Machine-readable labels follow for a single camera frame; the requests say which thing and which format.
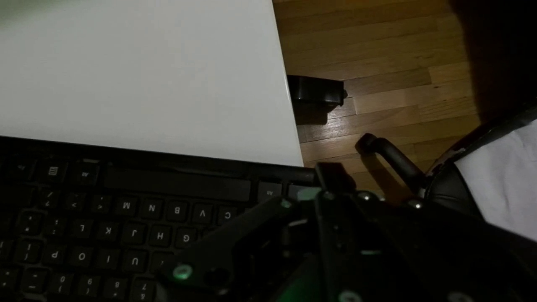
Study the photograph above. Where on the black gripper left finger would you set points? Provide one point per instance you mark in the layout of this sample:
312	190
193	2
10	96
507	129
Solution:
224	252

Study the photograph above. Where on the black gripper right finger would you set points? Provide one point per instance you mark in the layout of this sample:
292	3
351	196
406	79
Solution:
336	223

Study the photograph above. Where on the black computer keyboard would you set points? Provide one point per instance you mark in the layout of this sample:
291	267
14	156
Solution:
111	223

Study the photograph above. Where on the black box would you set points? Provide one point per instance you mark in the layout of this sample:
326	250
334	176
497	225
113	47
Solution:
316	92

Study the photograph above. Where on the black office chair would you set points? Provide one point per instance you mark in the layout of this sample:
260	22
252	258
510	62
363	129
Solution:
403	164

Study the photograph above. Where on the white cloth on chair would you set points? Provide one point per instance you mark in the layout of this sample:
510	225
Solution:
504	185

